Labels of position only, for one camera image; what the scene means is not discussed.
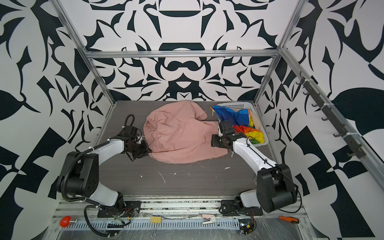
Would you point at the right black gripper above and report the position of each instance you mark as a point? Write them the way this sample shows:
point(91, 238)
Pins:
point(214, 140)

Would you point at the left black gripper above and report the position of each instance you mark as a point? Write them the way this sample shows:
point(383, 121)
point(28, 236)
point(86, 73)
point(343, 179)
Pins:
point(145, 151)

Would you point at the white plastic basket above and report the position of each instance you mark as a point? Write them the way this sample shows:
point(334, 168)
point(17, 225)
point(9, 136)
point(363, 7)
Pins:
point(255, 120)

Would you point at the pink shorts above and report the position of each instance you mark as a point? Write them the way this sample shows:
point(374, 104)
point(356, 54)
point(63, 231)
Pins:
point(179, 133)

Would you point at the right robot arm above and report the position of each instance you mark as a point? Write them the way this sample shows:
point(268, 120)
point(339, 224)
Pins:
point(275, 188)

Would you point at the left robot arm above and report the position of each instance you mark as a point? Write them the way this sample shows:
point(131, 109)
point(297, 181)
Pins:
point(79, 179)

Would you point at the multicolour shorts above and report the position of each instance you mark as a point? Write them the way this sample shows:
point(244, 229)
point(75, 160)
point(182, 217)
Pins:
point(243, 123)

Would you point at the yellow tag clip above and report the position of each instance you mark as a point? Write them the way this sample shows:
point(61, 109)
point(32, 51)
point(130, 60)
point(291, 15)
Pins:
point(156, 220)

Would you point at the small green circuit board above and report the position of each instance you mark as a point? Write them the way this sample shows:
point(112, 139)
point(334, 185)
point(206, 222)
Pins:
point(247, 226)

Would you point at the red emergency stop button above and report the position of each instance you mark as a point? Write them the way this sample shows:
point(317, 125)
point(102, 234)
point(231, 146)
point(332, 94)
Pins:
point(67, 221)

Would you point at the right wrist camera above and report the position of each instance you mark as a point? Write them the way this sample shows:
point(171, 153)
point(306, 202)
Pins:
point(226, 128)

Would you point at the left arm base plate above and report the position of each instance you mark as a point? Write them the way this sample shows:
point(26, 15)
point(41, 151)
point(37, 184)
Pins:
point(127, 209)

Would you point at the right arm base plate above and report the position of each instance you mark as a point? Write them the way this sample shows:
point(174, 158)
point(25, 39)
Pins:
point(235, 208)

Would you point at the white slotted cable duct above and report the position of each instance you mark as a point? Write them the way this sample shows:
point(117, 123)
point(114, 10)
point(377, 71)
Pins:
point(176, 224)

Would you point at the orange handled tool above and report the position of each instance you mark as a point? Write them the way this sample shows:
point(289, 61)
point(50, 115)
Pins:
point(289, 219)

